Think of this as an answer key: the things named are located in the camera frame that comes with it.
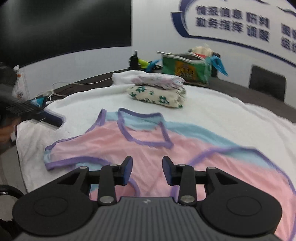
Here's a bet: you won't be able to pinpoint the pink blue purple-trimmed garment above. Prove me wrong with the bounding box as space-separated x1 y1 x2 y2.
44 108 295 240

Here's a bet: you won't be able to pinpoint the green zipper storage bag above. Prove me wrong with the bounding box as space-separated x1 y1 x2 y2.
158 51 228 86

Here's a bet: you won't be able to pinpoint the person's left hand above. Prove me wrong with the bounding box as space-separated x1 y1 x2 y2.
0 118 20 144

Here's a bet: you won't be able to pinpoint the white plastic bag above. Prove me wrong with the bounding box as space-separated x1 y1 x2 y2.
12 65 30 100

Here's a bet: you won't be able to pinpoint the white towel blanket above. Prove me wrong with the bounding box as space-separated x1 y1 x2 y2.
16 80 295 191

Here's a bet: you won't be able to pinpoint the yellow-green small object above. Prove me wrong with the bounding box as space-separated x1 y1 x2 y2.
138 58 150 69

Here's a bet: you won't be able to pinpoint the black office chair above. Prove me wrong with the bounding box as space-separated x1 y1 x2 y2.
249 65 286 102

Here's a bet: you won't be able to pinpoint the folded purple floral garment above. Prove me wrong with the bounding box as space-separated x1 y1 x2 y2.
131 73 185 89

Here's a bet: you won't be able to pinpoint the white cable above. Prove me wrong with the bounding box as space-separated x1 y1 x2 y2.
34 77 114 103

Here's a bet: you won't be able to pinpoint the large black wall screen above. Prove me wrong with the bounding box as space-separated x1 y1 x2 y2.
1 1 132 67

